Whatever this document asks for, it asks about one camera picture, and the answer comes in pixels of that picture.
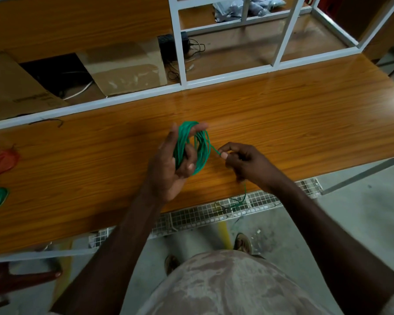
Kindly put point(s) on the person's left hand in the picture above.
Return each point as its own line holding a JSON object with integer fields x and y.
{"x": 162, "y": 175}

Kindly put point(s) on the person's right hand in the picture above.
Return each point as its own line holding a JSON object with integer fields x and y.
{"x": 254, "y": 167}

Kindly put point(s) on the person's right thumb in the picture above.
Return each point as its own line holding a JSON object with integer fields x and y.
{"x": 229, "y": 156}

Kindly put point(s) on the person's left thumb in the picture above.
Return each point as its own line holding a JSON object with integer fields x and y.
{"x": 168, "y": 142}

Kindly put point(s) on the person's right forearm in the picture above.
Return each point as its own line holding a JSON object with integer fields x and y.
{"x": 331, "y": 246}

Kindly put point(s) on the person's left forearm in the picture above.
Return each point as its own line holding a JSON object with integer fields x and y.
{"x": 118, "y": 252}

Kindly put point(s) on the brown cardboard box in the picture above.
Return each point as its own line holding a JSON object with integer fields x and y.
{"x": 124, "y": 68}

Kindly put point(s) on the person's right shoe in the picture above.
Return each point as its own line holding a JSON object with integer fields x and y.
{"x": 243, "y": 242}

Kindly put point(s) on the person's shoe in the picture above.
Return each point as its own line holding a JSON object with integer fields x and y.
{"x": 171, "y": 264}
{"x": 243, "y": 242}

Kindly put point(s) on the black power adapter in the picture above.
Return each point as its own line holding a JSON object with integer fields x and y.
{"x": 165, "y": 45}

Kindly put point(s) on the person's left shoe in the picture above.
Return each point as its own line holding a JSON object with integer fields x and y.
{"x": 171, "y": 264}

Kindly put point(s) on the camouflage shirt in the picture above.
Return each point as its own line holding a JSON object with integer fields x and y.
{"x": 229, "y": 288}

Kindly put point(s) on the grey plastic bag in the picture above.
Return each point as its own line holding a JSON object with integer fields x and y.
{"x": 262, "y": 4}

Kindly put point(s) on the red plastic chair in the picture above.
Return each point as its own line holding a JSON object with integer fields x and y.
{"x": 16, "y": 280}

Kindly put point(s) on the white metal frame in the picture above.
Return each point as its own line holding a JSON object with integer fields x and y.
{"x": 177, "y": 39}

